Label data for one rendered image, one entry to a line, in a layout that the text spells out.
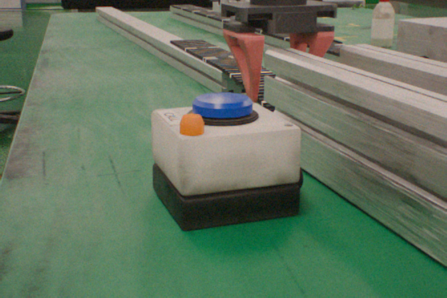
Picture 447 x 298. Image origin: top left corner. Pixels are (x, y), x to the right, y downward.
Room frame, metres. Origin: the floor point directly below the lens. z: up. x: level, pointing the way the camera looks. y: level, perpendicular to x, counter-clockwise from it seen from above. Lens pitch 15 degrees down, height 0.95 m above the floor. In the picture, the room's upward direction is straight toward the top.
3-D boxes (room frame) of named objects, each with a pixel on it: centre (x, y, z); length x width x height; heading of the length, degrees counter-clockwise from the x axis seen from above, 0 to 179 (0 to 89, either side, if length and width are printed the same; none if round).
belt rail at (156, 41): (1.22, 0.14, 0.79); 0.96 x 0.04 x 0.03; 19
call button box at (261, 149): (0.42, -0.01, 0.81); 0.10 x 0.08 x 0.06; 109
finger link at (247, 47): (0.66, -0.04, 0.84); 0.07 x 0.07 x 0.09; 19
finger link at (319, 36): (0.67, -0.07, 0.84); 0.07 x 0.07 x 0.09; 19
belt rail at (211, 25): (1.28, -0.04, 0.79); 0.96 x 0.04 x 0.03; 19
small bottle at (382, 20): (1.18, -0.28, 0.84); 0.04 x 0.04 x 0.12
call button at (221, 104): (0.42, 0.00, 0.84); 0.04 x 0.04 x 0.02
